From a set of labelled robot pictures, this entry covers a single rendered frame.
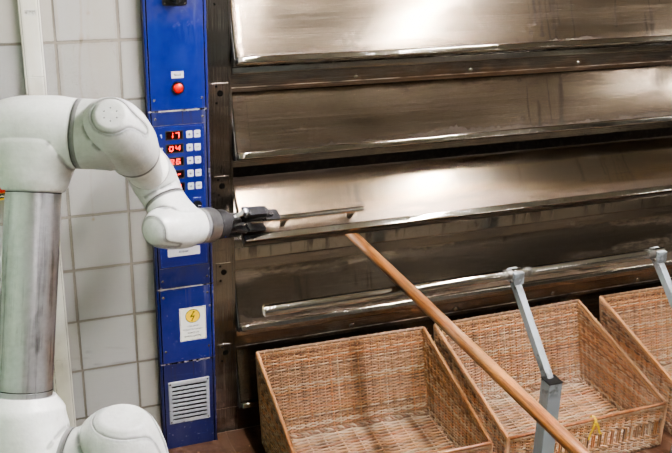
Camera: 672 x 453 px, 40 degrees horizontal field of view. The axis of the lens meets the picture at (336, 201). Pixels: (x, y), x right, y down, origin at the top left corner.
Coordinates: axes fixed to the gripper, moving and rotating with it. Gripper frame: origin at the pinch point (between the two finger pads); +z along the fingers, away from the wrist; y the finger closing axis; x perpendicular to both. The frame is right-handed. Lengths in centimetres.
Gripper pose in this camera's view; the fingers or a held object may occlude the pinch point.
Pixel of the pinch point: (263, 220)
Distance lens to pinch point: 250.7
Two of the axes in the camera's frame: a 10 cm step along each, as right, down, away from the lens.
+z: 5.7, -0.4, 8.2
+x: 4.4, 8.6, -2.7
